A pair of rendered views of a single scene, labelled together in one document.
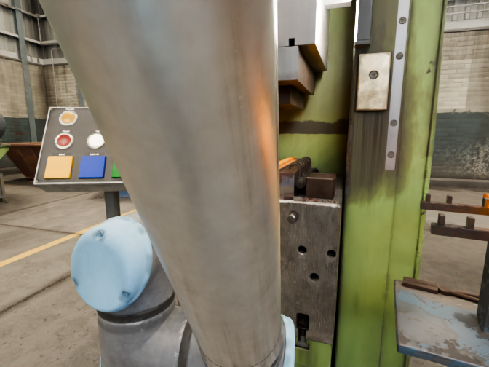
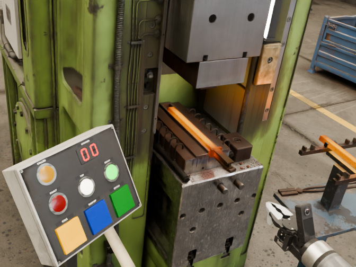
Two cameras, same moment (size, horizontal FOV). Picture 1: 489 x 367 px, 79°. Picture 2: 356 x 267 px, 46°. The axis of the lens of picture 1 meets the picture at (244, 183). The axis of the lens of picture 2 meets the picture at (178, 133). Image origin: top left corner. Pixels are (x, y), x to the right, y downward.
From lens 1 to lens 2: 132 cm
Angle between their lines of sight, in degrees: 52
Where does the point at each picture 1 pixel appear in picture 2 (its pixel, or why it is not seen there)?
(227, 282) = not seen: outside the picture
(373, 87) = (268, 68)
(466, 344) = (330, 222)
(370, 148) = (257, 108)
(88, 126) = (70, 174)
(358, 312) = not seen: hidden behind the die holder
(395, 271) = not seen: hidden behind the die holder
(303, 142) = (165, 82)
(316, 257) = (245, 201)
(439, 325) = (316, 216)
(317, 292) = (241, 221)
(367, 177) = (252, 127)
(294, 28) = (248, 44)
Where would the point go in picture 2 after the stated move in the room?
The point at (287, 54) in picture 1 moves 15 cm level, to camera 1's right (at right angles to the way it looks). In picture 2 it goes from (240, 64) to (263, 56)
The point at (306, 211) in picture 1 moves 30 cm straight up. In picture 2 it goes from (244, 176) to (260, 109)
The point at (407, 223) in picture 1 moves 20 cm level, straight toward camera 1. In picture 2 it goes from (267, 149) to (289, 174)
